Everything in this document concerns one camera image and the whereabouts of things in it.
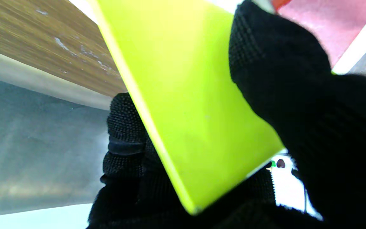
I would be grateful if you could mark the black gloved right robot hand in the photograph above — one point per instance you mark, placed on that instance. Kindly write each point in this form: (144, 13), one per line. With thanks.
(329, 133)

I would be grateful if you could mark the large yellow tangram triangle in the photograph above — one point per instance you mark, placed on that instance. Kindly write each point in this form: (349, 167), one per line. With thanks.
(183, 95)

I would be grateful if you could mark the large red tangram triangle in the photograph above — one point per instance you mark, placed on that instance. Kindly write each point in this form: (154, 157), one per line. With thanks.
(329, 25)

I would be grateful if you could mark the square wooden tangram tray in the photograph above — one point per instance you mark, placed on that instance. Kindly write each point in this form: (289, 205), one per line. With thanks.
(361, 47)

